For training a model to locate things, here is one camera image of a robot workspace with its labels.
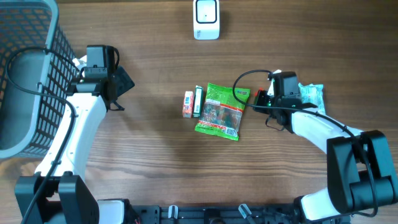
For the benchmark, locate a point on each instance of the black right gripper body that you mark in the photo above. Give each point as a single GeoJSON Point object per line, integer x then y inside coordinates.
{"type": "Point", "coordinates": [263, 100]}

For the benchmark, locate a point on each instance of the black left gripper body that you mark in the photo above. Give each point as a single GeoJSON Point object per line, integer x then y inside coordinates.
{"type": "Point", "coordinates": [124, 81]}

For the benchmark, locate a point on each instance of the light teal tissue packet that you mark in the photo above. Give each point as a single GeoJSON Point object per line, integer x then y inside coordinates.
{"type": "Point", "coordinates": [313, 94]}

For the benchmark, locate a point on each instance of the red chocolate bar wrapper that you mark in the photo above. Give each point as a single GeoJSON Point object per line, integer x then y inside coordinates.
{"type": "Point", "coordinates": [259, 92]}

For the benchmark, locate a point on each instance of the green snack bag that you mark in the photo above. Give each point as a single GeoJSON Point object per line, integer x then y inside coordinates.
{"type": "Point", "coordinates": [222, 111]}

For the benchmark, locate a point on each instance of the green white gum pack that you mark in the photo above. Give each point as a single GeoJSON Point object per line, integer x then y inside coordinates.
{"type": "Point", "coordinates": [198, 101]}

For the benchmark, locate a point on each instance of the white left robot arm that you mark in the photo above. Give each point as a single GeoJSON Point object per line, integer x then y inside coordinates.
{"type": "Point", "coordinates": [57, 192]}

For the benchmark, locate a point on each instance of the white barcode scanner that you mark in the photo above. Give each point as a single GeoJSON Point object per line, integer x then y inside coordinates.
{"type": "Point", "coordinates": [206, 19]}

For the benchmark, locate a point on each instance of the grey plastic mesh basket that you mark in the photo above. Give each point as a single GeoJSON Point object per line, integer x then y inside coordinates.
{"type": "Point", "coordinates": [36, 70]}

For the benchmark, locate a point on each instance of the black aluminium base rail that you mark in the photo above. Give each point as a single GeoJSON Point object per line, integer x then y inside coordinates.
{"type": "Point", "coordinates": [242, 214]}

